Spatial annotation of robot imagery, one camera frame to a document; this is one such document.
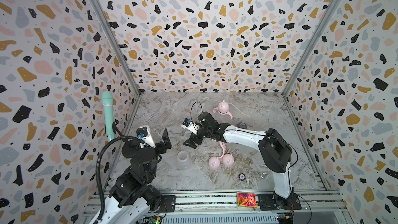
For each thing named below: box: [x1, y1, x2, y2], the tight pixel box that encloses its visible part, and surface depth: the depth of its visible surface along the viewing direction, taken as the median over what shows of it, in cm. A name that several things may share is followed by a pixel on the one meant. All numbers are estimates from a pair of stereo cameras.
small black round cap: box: [238, 172, 246, 181], surface depth 84 cm
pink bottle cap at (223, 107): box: [217, 99, 230, 114], surface depth 94 cm
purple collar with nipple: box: [236, 121, 249, 130], surface depth 103 cm
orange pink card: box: [236, 191, 258, 208], surface depth 76 cm
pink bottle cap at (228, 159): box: [222, 153, 235, 167], surface depth 87 cm
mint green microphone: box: [101, 91, 115, 142], surface depth 70 cm
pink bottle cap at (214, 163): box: [208, 156, 221, 171], surface depth 85 cm
